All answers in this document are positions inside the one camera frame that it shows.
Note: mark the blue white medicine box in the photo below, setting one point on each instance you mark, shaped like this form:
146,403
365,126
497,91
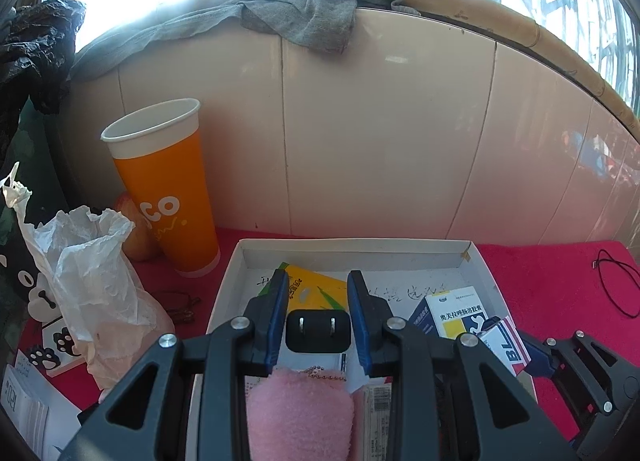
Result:
450,316

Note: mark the white cardboard box tray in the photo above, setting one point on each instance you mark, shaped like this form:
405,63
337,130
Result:
350,253

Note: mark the white plastic bag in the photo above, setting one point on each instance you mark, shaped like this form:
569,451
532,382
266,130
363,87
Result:
100,281

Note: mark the yellow green drink carton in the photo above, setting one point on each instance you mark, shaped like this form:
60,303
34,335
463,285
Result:
320,291

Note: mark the small white medicine box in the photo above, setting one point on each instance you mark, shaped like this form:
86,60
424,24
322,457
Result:
507,346

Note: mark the grey cloth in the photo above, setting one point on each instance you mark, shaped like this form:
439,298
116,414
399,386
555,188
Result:
300,16

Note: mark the black charger plug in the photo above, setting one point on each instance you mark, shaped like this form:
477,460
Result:
317,341

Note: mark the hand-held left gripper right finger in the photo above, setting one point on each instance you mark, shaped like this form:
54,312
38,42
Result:
357,321

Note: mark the black plastic bag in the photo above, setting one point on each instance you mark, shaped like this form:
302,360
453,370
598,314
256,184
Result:
35,51

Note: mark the yellow red apple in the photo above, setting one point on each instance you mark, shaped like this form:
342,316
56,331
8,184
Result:
142,243

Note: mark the beige snack packet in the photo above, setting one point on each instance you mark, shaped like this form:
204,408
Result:
377,416

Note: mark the orange paper cup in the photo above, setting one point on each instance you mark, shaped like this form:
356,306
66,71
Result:
170,211

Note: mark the white paw print block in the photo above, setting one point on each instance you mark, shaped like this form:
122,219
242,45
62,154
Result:
62,346

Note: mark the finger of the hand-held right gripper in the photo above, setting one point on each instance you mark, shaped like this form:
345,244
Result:
537,358

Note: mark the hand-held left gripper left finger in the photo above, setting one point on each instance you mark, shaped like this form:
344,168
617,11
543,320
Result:
277,321

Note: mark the red towel mat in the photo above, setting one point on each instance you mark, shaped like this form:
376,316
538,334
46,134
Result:
550,281

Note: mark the dark green printed bag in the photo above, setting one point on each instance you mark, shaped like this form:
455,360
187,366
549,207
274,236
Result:
30,166

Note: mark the pink plush toy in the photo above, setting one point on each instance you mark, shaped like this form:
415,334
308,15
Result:
300,416

